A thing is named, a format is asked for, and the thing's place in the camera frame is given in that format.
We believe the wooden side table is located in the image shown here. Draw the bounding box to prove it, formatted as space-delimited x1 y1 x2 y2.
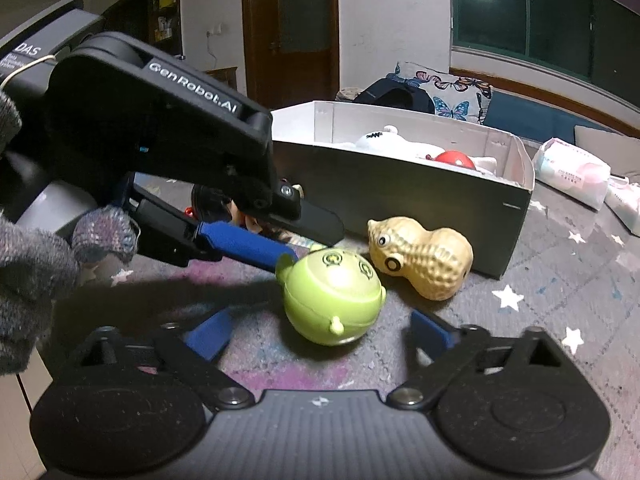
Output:
200 66 238 93

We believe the dark wooden bookcase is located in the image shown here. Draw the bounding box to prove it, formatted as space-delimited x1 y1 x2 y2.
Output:
100 0 182 58

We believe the green round toy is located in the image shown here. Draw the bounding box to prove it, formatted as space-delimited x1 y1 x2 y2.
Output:
275 247 388 347

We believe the dark window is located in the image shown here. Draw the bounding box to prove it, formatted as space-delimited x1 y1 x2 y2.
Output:
447 0 640 93

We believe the white cushion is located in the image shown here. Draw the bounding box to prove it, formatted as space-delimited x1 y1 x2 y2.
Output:
574 125 640 151

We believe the white plush toy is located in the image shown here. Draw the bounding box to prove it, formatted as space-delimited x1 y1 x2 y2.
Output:
345 125 501 178

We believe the person's left hand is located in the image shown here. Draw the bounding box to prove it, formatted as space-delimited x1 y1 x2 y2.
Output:
0 90 141 376

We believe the beige peanut toy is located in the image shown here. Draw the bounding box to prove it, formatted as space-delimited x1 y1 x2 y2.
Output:
367 216 475 302

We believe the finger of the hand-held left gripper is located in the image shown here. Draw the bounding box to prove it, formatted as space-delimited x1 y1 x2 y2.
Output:
122 172 301 273
230 180 346 243

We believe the butterfly print pillow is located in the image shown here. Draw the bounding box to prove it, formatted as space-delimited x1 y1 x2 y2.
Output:
387 60 493 126

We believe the brown wooden door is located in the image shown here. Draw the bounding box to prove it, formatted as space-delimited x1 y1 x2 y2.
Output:
241 0 341 111

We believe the blue sofa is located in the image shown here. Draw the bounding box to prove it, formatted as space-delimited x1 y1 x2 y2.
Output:
482 90 640 143

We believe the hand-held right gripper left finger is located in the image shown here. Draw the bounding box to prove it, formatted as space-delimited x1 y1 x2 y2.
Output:
67 307 256 411

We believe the red round toy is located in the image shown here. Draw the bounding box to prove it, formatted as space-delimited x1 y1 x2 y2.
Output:
434 150 477 171

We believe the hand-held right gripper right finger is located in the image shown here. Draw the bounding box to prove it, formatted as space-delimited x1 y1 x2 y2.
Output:
387 310 571 410

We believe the pink tissue pack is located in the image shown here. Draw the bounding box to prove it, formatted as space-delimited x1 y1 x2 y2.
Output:
531 137 612 211
604 172 640 236

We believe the grey cardboard box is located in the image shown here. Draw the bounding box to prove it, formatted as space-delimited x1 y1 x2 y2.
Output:
270 101 536 281

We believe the black backpack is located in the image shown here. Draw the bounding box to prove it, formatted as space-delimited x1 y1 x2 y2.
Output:
352 78 436 113

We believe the star printed tablecloth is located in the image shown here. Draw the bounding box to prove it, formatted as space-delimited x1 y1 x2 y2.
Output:
50 180 640 480

